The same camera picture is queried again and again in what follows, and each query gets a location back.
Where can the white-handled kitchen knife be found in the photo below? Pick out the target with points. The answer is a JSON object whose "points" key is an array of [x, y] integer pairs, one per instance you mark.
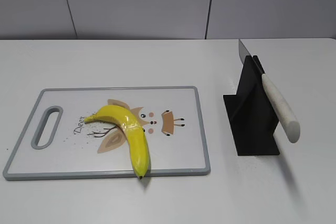
{"points": [[286, 117]]}

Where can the black knife stand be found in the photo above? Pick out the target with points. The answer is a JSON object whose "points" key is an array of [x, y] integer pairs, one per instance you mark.
{"points": [[251, 116]]}

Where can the yellow plastic banana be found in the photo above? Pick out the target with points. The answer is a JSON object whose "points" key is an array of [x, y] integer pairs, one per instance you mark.
{"points": [[133, 131]]}

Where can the white grey-rimmed cutting board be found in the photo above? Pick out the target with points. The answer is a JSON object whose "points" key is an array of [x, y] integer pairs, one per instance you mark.
{"points": [[56, 143]]}

